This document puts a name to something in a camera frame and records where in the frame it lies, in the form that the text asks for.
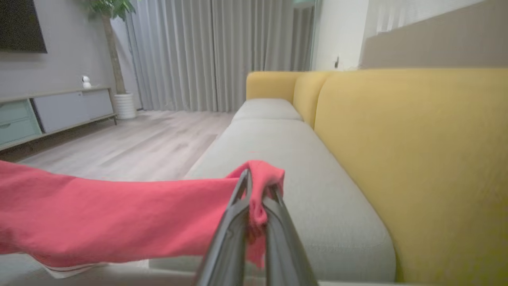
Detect yellow sofa armrest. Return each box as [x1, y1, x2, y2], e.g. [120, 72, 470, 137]
[246, 71, 304, 102]

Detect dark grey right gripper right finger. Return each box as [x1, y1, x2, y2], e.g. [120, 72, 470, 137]
[262, 187, 318, 286]

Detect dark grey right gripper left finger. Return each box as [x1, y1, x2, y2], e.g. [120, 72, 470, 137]
[194, 169, 252, 286]

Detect white ribbed plant pot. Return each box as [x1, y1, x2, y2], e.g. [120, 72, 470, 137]
[114, 93, 137, 120]

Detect wide yellow sofa back cushion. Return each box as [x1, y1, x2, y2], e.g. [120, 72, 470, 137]
[314, 68, 508, 286]

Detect grey pleated curtain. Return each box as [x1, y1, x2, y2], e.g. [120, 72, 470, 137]
[126, 0, 316, 112]

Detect short grey sofa seat cushion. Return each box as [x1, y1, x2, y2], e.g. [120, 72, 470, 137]
[231, 98, 304, 122]

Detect red jersey with white sleeves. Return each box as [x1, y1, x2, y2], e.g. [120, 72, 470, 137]
[0, 160, 285, 278]

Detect indoor tree plant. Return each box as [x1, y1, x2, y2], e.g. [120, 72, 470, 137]
[81, 0, 137, 96]

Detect long grey sofa seat cushion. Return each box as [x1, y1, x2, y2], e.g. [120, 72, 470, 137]
[149, 118, 396, 283]

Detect black wall television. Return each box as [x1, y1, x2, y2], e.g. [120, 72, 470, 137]
[0, 0, 47, 53]

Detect narrow yellow sofa back cushion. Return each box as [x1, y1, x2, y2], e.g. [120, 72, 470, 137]
[293, 71, 332, 128]

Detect grey low tv cabinet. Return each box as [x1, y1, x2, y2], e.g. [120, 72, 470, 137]
[0, 87, 118, 151]

